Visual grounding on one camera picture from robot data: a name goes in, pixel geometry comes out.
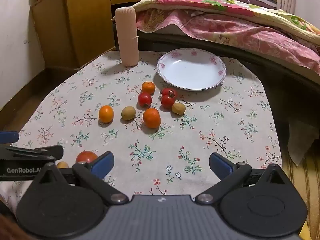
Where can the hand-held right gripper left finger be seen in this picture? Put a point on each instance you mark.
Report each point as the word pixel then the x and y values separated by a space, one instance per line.
pixel 103 164

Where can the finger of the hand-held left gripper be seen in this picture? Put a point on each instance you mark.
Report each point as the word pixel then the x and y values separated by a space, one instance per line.
pixel 7 137
pixel 37 152

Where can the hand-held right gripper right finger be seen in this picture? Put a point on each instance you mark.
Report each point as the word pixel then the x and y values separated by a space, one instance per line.
pixel 220 164

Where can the large red tomato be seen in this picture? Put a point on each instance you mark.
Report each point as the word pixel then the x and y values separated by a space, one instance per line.
pixel 86 156

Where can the brown kiwi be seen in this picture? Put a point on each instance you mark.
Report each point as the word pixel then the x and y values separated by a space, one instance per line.
pixel 178 108
pixel 128 112
pixel 62 165

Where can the medium orange mandarin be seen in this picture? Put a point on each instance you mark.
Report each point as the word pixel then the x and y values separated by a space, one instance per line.
pixel 106 113

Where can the large orange mandarin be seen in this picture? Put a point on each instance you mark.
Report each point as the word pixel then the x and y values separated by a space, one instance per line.
pixel 151 118

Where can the small red tomato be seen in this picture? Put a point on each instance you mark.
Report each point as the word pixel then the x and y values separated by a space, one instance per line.
pixel 144 99
pixel 170 92
pixel 167 102

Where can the small orange mandarin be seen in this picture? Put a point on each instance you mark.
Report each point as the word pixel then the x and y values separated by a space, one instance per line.
pixel 148 87

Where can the white floral plate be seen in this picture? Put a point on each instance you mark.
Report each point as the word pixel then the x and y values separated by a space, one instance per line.
pixel 191 70

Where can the floral tablecloth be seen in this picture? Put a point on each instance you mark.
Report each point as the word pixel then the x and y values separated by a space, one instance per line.
pixel 200 130

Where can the beige hanging cloth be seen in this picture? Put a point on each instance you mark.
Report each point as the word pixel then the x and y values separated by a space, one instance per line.
pixel 300 142

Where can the yellow striped cloth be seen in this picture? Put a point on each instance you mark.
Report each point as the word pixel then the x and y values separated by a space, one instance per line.
pixel 307 192

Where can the pink cylindrical roll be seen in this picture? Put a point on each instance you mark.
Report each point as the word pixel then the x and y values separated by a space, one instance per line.
pixel 127 37

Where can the wooden cabinet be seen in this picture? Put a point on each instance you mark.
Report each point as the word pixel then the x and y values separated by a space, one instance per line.
pixel 75 25

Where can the pink floral blanket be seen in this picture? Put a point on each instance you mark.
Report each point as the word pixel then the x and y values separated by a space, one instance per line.
pixel 225 30

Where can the dark bed frame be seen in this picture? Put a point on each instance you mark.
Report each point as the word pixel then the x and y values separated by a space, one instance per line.
pixel 275 67

